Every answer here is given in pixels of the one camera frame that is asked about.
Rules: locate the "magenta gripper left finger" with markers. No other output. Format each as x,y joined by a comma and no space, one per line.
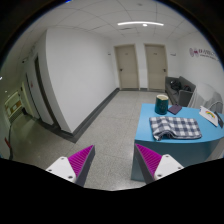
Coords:
74,168

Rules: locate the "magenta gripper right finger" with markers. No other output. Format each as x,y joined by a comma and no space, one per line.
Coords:
151,166

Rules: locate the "blue white checkered towel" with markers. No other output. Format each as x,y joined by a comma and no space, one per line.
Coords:
175,128

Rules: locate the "blue table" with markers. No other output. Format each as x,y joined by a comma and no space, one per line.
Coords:
187,152

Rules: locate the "purple notebook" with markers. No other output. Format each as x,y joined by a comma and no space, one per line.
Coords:
174,109

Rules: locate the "dark green mug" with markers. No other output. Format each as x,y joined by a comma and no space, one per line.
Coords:
161,105

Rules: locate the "white colourful card box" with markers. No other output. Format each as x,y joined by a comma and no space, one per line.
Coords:
209,115

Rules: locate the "grey sofa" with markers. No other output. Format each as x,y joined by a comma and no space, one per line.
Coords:
182,97

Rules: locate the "black bag on sofa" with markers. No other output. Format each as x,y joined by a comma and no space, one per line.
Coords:
176,85

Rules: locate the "left beige door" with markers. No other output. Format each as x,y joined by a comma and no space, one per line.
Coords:
127,67

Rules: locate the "beige door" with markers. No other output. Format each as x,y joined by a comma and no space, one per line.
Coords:
156,66
127,67

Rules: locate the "right beige door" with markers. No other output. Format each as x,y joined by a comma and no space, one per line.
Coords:
156,66

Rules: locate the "long ceiling light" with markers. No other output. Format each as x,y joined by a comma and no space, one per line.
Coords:
140,22

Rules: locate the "wall logo sign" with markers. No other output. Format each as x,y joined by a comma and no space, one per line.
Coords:
198,52

